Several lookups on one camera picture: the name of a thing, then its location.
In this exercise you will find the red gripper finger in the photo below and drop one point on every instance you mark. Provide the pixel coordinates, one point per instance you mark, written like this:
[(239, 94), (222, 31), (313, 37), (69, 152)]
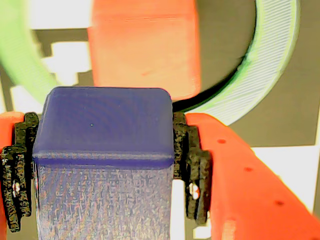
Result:
[(250, 187), (17, 175)]

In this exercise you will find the blue cube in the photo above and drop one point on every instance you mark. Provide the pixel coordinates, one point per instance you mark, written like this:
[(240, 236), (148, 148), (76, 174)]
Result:
[(105, 130)]

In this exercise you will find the red cube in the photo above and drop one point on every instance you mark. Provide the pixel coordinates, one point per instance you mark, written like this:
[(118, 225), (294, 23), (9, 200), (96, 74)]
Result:
[(145, 50)]

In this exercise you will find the black white marker board mat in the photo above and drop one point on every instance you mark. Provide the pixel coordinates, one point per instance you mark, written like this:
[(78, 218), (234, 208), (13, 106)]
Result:
[(295, 160)]

